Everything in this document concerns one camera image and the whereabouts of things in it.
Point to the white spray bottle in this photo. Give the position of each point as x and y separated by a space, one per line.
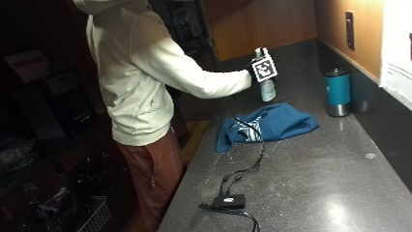
268 91

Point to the white marker cube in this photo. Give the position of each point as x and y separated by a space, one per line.
264 68

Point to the blue cloth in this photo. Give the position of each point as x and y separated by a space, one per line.
279 124

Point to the teal steel tumbler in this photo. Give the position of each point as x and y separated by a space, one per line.
338 92

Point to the the person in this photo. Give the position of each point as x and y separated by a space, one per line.
128 80

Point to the white paper sheet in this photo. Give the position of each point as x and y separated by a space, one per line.
396 48

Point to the small black hub box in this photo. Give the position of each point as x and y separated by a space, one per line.
230 201

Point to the dark shelf unit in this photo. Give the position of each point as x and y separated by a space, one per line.
39 112

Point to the black wall outlet plate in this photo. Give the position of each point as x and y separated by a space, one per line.
350 30

